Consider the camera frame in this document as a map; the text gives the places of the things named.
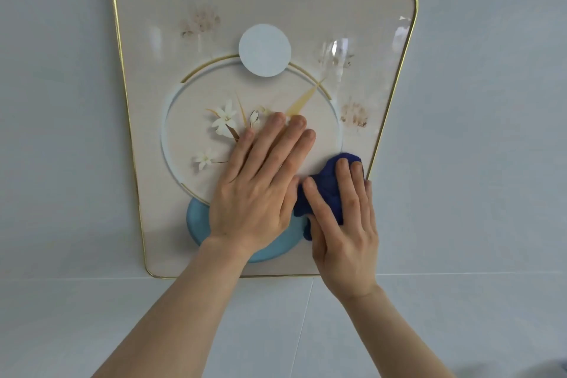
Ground person's left hand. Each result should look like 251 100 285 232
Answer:
208 112 317 255

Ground person's left forearm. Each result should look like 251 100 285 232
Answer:
92 236 254 378

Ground floral wall picture gold frame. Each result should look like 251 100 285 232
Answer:
107 0 419 280

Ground dark blue cleaning cloth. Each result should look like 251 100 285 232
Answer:
294 153 366 241

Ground person's right hand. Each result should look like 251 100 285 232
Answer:
302 158 381 302

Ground person's right forearm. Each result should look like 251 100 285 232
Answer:
340 283 458 378

